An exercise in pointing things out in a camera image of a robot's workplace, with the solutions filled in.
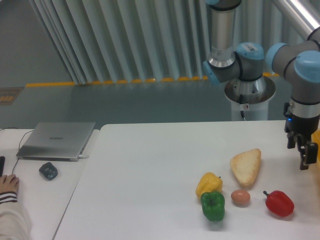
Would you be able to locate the silver laptop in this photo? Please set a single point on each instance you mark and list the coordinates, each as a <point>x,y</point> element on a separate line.
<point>57,141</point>

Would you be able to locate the yellow bell pepper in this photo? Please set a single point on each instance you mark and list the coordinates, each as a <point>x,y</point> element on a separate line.
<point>209,183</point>

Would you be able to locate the green bell pepper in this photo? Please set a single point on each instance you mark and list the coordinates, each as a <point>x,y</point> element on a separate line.
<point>213,205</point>

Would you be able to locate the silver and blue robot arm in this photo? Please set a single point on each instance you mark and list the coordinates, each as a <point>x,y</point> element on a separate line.
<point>298,64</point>

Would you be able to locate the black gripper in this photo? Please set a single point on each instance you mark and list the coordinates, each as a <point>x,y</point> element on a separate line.
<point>302,119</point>

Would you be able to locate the striped cream sleeve forearm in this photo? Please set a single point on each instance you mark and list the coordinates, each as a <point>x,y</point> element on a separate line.
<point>15,223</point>

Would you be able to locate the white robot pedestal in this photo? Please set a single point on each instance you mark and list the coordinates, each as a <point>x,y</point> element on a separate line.
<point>250,107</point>

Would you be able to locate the brown egg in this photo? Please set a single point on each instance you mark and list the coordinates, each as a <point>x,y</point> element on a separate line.
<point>240,197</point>

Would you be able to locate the person's hand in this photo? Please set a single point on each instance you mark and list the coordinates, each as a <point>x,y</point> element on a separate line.
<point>9,184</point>

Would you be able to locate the black phone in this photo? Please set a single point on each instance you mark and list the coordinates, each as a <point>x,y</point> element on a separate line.
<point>2,165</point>

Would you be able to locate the triangular toasted bread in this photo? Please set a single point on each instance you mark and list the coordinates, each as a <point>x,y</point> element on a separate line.
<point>245,166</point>

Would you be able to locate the red bell pepper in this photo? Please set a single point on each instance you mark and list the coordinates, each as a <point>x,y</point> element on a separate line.
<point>279,203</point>

